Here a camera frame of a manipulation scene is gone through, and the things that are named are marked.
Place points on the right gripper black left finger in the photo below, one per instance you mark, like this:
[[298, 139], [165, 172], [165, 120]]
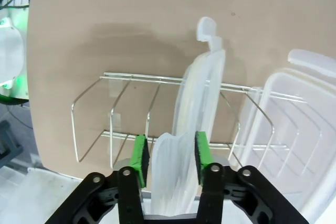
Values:
[[128, 197]]

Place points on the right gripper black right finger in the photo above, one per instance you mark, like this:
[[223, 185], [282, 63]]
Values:
[[212, 197]]

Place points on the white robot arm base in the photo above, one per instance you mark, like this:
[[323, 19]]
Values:
[[10, 51]]

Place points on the translucent plastic container lid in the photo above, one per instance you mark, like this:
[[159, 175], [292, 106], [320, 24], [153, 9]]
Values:
[[173, 171]]

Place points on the clear plastic airtight container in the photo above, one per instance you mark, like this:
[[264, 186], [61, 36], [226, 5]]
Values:
[[312, 60]]

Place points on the dark grey metal frame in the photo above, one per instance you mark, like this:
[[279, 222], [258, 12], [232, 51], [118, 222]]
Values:
[[8, 140]]

